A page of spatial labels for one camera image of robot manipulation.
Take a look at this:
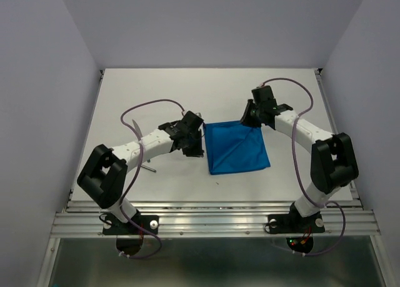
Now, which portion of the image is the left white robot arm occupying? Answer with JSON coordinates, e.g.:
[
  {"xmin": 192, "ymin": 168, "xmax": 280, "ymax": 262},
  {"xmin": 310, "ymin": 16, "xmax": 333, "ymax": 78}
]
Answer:
[{"xmin": 77, "ymin": 111, "xmax": 204, "ymax": 233}]

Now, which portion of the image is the aluminium rail frame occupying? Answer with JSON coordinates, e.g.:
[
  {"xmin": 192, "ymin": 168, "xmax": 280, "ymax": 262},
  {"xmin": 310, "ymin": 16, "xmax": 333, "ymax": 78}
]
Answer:
[{"xmin": 38, "ymin": 68, "xmax": 394, "ymax": 286}]

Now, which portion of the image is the green handled knife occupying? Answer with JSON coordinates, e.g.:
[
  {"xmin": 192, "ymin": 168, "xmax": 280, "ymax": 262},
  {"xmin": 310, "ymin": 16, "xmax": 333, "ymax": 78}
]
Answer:
[{"xmin": 132, "ymin": 119, "xmax": 143, "ymax": 139}]

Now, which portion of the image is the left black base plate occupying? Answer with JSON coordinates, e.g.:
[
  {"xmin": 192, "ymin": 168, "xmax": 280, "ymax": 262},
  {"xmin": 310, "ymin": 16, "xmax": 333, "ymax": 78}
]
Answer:
[{"xmin": 99, "ymin": 213, "xmax": 159, "ymax": 236}]

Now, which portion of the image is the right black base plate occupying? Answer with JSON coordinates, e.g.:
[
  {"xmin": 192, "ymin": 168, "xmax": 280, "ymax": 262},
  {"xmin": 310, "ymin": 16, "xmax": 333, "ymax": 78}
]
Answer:
[{"xmin": 264, "ymin": 213, "xmax": 325, "ymax": 234}]

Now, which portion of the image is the blue cloth napkin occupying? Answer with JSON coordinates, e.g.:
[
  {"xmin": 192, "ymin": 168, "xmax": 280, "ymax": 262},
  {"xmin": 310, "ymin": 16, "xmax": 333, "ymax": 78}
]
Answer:
[{"xmin": 203, "ymin": 121, "xmax": 271, "ymax": 175}]

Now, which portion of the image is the silver metal fork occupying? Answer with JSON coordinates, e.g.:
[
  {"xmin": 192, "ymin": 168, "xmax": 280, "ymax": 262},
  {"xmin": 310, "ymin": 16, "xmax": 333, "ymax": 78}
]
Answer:
[{"xmin": 141, "ymin": 164, "xmax": 157, "ymax": 173}]

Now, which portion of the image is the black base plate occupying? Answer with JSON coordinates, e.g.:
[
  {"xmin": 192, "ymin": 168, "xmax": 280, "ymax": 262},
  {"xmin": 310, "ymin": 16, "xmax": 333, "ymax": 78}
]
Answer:
[
  {"xmin": 264, "ymin": 213, "xmax": 325, "ymax": 234},
  {"xmin": 99, "ymin": 213, "xmax": 159, "ymax": 236}
]

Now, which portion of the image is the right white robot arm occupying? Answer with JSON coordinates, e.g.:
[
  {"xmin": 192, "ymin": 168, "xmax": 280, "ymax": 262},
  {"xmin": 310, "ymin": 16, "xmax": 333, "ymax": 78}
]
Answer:
[{"xmin": 241, "ymin": 86, "xmax": 359, "ymax": 234}]

